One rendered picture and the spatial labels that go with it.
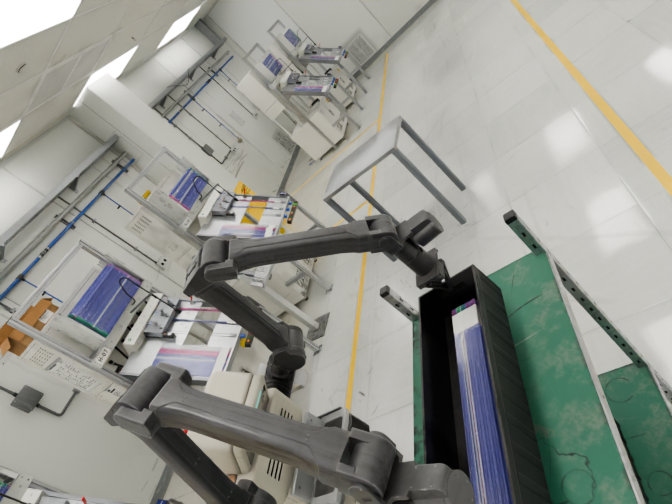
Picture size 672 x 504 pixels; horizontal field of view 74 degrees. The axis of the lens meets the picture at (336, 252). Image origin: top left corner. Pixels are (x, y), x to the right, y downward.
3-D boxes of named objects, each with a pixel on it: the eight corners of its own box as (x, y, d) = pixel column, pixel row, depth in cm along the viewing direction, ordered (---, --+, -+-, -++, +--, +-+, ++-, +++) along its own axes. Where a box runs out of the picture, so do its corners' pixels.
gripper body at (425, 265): (439, 250, 112) (420, 233, 109) (442, 278, 104) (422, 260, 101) (419, 263, 115) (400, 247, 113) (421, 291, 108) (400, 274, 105)
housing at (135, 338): (168, 306, 348) (163, 293, 339) (140, 357, 311) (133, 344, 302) (159, 305, 349) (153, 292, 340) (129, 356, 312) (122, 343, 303)
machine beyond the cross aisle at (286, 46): (372, 74, 856) (298, -7, 783) (369, 90, 794) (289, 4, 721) (323, 120, 928) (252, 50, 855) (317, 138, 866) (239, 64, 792)
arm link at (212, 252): (172, 259, 105) (166, 289, 98) (217, 230, 101) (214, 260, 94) (286, 345, 133) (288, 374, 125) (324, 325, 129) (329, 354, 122)
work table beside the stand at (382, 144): (466, 222, 323) (393, 147, 293) (393, 262, 365) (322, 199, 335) (465, 186, 355) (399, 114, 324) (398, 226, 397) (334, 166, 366)
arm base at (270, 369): (270, 356, 138) (260, 389, 129) (271, 339, 133) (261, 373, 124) (298, 360, 138) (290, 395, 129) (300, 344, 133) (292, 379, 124)
